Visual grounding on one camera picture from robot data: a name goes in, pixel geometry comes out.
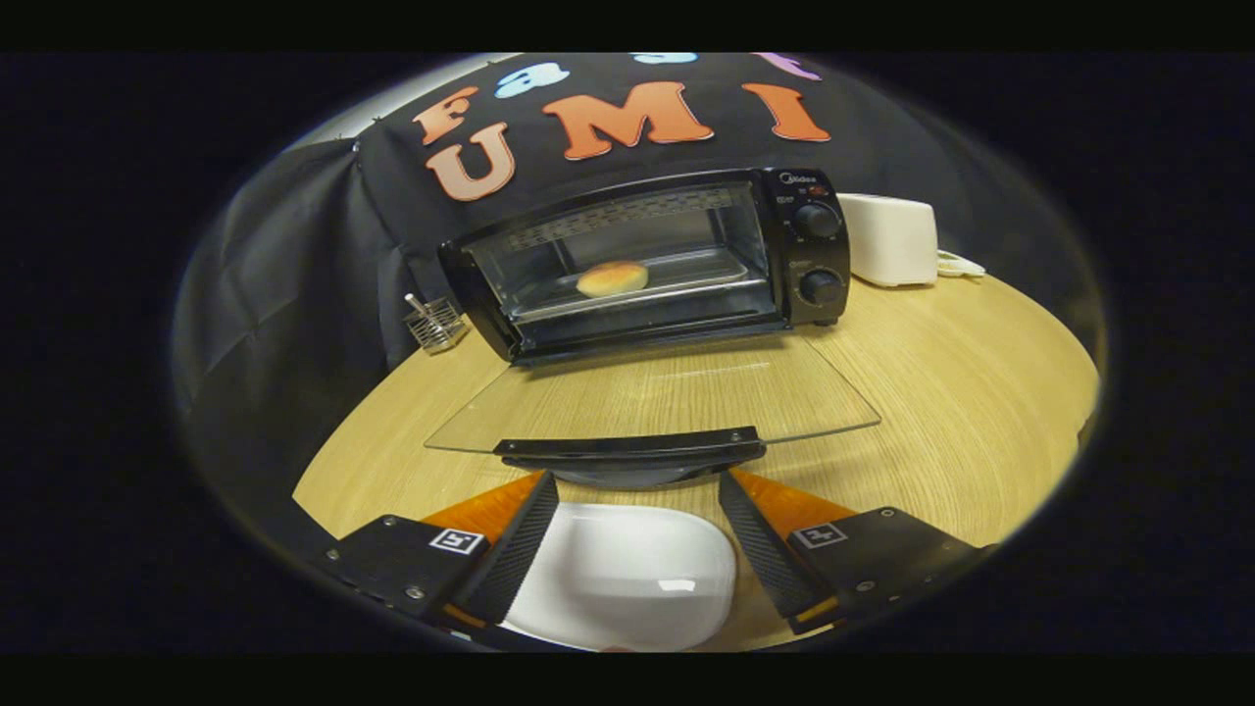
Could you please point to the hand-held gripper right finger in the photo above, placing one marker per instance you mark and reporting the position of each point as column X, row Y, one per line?
column 760, row 549

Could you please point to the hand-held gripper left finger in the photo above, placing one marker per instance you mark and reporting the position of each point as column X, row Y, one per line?
column 515, row 554

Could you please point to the golden bagel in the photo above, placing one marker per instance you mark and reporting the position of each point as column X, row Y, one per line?
column 613, row 278

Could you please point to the black toaster oven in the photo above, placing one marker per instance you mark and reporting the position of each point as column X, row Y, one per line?
column 819, row 245

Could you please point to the white toaster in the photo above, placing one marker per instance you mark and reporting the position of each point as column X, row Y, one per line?
column 887, row 240

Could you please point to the white plate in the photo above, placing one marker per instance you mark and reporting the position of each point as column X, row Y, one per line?
column 627, row 579

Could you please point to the black backdrop cloth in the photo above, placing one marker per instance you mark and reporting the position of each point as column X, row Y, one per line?
column 294, row 294

